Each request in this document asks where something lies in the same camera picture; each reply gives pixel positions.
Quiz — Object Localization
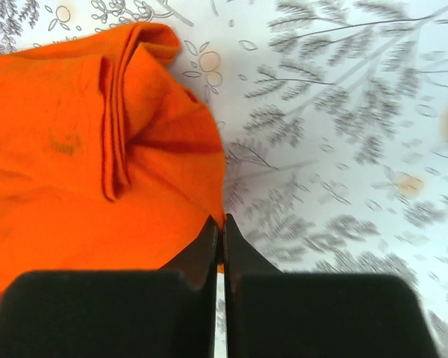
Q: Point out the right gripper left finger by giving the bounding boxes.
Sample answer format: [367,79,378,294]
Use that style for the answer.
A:
[0,219,219,357]

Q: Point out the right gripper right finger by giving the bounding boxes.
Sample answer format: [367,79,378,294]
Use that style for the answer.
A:
[222,216,438,358]

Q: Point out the orange t shirt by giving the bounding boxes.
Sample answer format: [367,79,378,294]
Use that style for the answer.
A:
[0,22,226,299]

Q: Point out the floral table mat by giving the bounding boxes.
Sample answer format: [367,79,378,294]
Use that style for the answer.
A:
[0,1,448,357]

